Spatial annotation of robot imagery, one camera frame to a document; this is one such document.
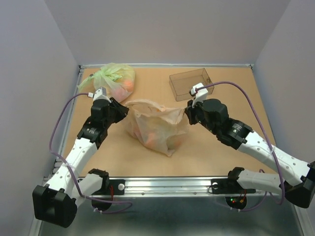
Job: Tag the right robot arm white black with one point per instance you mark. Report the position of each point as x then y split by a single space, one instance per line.
295 179

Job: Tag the clear plastic box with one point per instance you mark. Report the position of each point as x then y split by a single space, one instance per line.
182 83

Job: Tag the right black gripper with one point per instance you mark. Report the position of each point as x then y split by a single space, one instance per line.
189 110

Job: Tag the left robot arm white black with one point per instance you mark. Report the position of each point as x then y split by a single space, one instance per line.
58 200

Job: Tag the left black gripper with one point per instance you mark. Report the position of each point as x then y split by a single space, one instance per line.
122 110

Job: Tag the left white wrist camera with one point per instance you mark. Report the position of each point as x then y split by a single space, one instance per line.
100 93

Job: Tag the green plastic bag with fruit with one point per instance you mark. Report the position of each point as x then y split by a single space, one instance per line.
118 79

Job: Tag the orange translucent plastic bag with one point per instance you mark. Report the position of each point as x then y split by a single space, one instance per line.
156 127

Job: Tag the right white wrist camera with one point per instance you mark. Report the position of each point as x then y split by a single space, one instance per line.
199 93

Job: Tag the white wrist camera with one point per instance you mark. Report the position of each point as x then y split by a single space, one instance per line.
199 93
100 93

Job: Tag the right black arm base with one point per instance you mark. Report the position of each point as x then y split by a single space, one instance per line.
236 196

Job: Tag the aluminium front rail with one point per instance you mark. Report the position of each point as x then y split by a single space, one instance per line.
136 187

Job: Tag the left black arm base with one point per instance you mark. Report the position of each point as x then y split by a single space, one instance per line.
116 187

